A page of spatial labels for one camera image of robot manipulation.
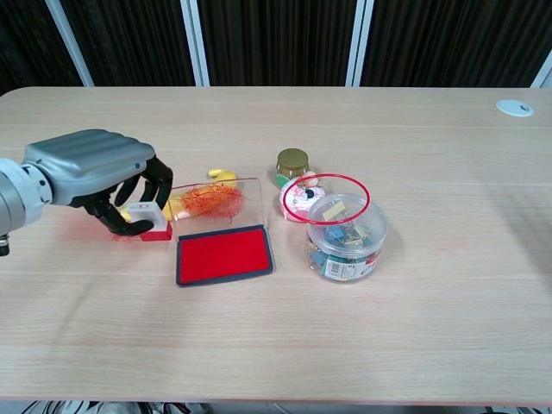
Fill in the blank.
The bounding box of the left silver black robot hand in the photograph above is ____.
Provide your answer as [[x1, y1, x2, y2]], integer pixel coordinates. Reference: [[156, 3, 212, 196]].
[[21, 129, 175, 237]]

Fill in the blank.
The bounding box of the white and red stamp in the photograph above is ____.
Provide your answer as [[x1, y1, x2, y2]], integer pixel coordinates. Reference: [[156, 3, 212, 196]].
[[128, 201, 173, 241]]

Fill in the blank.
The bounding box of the yellow banana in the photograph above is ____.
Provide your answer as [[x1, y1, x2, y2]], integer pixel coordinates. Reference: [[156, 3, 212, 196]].
[[119, 167, 241, 222]]

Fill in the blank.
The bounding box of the red ink pad clear lid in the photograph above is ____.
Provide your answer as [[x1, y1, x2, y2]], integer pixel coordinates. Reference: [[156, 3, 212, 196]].
[[170, 177, 276, 287]]

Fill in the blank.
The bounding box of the small jar gold lid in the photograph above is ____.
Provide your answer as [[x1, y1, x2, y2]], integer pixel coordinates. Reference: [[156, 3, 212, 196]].
[[274, 147, 315, 190]]

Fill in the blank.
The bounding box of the pink round toy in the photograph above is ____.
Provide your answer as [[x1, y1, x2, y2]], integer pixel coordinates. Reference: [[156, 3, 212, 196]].
[[279, 171, 329, 223]]

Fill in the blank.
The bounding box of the black white patterned fabric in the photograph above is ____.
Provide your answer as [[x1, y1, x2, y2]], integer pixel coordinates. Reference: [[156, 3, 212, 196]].
[[19, 399, 212, 414]]

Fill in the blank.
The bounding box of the yellow binder clip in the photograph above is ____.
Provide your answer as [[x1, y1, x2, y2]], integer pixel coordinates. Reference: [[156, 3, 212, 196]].
[[322, 204, 348, 223]]

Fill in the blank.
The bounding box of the clear tub lid red rim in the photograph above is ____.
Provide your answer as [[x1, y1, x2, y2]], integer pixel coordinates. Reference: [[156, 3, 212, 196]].
[[282, 172, 372, 225]]

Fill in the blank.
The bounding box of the clear plastic binder clip tub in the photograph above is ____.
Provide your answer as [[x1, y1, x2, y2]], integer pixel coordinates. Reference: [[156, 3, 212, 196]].
[[305, 193, 389, 285]]

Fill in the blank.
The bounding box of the white partition post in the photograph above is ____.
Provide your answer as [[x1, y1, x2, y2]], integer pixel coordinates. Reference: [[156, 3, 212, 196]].
[[344, 0, 375, 87], [45, 0, 95, 87], [179, 0, 211, 87], [529, 55, 552, 90]]

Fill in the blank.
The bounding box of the white table cable grommet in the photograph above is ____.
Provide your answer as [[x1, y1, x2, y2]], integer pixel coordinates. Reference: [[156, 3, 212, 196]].
[[494, 98, 535, 117]]

